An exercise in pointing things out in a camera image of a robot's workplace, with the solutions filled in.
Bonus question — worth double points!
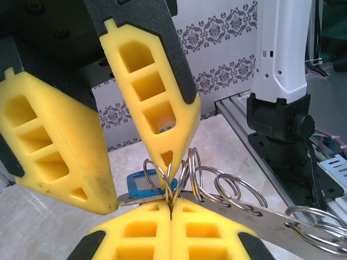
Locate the blue key tag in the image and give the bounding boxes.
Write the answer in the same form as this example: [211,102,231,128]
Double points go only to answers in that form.
[126,169,179,199]

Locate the silver key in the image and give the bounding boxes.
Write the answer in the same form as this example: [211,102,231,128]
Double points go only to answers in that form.
[118,191,169,207]

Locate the grey slotted cable duct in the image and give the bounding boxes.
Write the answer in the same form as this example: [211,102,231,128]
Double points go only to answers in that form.
[318,154,347,179]

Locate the thin black cable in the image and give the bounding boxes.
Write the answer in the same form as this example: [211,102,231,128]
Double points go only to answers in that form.
[305,136,325,209]

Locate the silver metal keyring disc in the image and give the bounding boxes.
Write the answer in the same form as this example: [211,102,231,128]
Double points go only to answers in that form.
[168,189,347,246]

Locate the silver split key ring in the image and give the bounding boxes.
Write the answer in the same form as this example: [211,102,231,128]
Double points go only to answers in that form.
[187,147,204,203]
[194,165,233,203]
[165,159,190,215]
[142,159,173,191]
[284,205,347,256]
[213,174,268,218]

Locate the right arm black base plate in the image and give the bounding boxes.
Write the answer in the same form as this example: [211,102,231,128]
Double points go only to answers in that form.
[247,131,347,215]

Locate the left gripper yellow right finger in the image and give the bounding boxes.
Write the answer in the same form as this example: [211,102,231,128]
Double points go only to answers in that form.
[171,197,276,260]

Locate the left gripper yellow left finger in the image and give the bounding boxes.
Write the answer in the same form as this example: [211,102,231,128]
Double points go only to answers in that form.
[66,201,172,260]

